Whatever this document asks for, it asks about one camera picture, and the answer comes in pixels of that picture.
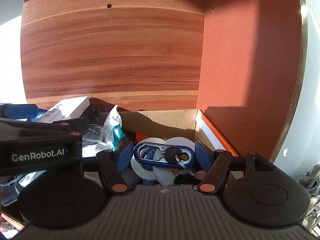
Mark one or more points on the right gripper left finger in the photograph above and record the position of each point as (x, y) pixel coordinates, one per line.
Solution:
(111, 164)

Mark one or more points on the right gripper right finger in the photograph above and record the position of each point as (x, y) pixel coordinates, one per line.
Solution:
(216, 165)

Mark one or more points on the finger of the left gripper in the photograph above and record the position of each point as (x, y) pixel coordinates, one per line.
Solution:
(21, 111)
(80, 125)

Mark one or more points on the clear plastic blister pack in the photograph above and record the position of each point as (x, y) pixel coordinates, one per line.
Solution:
(94, 135)

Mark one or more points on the white rectangular box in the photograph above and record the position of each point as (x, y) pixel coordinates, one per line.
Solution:
(65, 109)

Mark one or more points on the blue carabiner with key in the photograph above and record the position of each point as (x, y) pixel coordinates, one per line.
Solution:
(144, 152)

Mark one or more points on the blue patterned box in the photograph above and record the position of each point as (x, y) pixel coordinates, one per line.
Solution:
(40, 113)

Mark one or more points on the white pill bag teal label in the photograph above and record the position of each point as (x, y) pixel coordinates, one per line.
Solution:
(112, 130)

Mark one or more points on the orange cardboard storage box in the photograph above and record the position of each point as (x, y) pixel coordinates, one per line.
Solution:
(159, 126)

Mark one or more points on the shoes on floor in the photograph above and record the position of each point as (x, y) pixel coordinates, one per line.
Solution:
(310, 181)

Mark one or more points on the wooden shelf cabinet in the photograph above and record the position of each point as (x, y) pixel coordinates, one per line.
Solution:
(238, 61)

